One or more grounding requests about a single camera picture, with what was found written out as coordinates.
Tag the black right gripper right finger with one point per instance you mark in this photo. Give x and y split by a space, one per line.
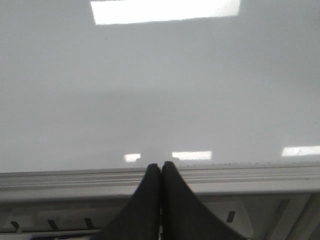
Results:
184 216

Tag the white whiteboard with aluminium frame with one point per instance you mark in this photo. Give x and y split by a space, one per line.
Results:
91 92

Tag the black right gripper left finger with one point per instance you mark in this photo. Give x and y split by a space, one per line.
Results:
140 218

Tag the grey whiteboard marker tray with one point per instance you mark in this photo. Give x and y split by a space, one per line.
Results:
256 217

